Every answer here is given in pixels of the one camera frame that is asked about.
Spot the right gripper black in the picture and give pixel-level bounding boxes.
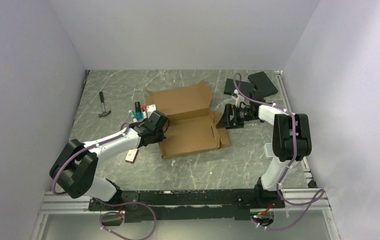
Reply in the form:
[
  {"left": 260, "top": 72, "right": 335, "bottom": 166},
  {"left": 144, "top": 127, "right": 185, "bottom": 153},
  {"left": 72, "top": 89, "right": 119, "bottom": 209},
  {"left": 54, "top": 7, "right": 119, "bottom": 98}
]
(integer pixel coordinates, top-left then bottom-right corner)
[{"left": 216, "top": 103, "right": 257, "bottom": 129}]

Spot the green white glue stick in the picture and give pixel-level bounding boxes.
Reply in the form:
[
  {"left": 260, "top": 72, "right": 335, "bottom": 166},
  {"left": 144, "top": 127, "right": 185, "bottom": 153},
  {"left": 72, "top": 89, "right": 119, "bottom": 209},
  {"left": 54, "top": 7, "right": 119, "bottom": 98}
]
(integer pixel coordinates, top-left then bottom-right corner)
[{"left": 128, "top": 110, "right": 139, "bottom": 123}]

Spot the blue capped marker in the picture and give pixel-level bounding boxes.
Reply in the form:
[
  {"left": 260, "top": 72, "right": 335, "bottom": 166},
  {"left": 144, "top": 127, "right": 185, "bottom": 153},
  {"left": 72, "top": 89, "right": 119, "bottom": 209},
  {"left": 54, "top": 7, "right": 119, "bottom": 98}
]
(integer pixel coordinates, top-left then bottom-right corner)
[{"left": 134, "top": 101, "right": 143, "bottom": 120}]

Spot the red staples box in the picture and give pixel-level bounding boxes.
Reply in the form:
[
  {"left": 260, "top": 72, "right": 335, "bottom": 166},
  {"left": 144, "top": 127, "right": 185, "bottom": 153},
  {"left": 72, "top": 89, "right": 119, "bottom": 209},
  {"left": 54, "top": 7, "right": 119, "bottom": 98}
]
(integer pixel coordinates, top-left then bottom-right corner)
[{"left": 125, "top": 148, "right": 139, "bottom": 164}]

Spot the brown cardboard box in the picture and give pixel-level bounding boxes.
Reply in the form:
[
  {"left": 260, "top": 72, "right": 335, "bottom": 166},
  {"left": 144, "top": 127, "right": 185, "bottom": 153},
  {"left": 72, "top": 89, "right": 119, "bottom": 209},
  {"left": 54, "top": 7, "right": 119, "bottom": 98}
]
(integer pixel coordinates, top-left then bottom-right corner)
[{"left": 145, "top": 80, "right": 231, "bottom": 159}]

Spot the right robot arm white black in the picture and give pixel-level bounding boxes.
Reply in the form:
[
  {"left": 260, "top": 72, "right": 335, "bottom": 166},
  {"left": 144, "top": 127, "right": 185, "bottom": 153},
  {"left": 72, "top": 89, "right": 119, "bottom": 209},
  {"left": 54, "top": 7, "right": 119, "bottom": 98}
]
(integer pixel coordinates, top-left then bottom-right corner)
[{"left": 216, "top": 102, "right": 312, "bottom": 208}]

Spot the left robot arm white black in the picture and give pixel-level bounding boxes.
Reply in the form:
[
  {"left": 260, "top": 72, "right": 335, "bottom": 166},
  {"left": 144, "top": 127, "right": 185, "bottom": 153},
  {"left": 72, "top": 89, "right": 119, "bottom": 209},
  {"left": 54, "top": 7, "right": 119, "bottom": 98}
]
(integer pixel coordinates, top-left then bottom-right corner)
[{"left": 49, "top": 110, "right": 170, "bottom": 210}]

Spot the black foam block near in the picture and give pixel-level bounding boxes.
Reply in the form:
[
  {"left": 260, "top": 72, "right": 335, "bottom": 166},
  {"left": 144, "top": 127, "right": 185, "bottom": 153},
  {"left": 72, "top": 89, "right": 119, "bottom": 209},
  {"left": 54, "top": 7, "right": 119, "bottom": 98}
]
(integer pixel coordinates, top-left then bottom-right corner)
[{"left": 223, "top": 78, "right": 255, "bottom": 97}]

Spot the black foam block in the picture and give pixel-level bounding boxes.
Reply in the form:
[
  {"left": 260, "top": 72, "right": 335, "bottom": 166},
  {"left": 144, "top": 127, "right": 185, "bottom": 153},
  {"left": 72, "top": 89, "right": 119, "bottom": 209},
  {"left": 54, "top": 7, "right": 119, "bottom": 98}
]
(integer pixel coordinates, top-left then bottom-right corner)
[
  {"left": 247, "top": 71, "right": 278, "bottom": 99},
  {"left": 223, "top": 78, "right": 255, "bottom": 97}
]

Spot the black foam block far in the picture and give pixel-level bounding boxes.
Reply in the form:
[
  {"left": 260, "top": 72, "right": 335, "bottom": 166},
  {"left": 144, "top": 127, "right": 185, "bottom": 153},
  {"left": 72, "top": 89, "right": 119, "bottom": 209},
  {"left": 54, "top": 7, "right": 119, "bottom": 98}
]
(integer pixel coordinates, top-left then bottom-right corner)
[{"left": 247, "top": 71, "right": 278, "bottom": 99}]

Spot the small black hammer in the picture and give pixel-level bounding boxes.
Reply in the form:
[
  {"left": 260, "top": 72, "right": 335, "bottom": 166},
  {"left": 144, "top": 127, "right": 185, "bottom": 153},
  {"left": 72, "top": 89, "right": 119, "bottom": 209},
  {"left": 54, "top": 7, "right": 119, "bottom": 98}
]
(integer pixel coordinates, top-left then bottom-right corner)
[{"left": 98, "top": 91, "right": 112, "bottom": 118}]

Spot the white rectangular tray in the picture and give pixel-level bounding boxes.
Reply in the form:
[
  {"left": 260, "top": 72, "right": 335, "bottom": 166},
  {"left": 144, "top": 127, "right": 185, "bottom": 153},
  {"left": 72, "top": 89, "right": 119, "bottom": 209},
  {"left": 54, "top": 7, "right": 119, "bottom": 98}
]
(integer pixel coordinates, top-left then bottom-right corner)
[{"left": 263, "top": 143, "right": 275, "bottom": 158}]

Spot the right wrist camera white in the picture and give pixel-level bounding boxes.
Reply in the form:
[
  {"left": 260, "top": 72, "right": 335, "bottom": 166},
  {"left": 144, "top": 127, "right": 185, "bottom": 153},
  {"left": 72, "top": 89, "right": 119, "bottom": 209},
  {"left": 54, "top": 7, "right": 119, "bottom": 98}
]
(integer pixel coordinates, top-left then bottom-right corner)
[{"left": 232, "top": 94, "right": 245, "bottom": 107}]

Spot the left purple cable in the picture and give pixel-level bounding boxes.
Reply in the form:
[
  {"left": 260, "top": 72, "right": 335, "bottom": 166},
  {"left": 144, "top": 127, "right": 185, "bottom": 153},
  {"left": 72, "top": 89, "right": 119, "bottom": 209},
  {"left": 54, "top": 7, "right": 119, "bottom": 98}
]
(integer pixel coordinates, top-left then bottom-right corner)
[{"left": 50, "top": 122, "right": 158, "bottom": 240}]

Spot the purple cable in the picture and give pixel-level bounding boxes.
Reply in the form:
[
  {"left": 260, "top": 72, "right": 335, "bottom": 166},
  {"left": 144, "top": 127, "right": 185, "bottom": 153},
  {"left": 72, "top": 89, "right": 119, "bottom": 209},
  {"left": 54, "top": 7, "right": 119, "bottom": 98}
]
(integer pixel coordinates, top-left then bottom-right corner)
[
  {"left": 50, "top": 122, "right": 158, "bottom": 240},
  {"left": 233, "top": 73, "right": 326, "bottom": 232}
]

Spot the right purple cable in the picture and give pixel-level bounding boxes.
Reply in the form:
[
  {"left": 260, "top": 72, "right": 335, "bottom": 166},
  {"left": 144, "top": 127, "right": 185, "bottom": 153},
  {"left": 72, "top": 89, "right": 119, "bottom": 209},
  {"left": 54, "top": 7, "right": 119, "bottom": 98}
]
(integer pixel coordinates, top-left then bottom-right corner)
[{"left": 233, "top": 73, "right": 326, "bottom": 232}]

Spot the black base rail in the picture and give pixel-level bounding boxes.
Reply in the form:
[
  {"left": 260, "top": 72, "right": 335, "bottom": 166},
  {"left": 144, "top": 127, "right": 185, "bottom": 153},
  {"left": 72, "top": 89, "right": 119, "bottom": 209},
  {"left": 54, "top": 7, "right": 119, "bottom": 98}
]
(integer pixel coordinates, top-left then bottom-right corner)
[{"left": 88, "top": 184, "right": 285, "bottom": 223}]

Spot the aluminium frame rail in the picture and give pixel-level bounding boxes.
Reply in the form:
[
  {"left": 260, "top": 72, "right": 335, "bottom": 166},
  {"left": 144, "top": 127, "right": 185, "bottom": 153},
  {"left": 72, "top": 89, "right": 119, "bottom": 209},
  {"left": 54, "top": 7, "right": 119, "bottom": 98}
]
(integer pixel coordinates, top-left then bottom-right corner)
[{"left": 39, "top": 191, "right": 91, "bottom": 214}]

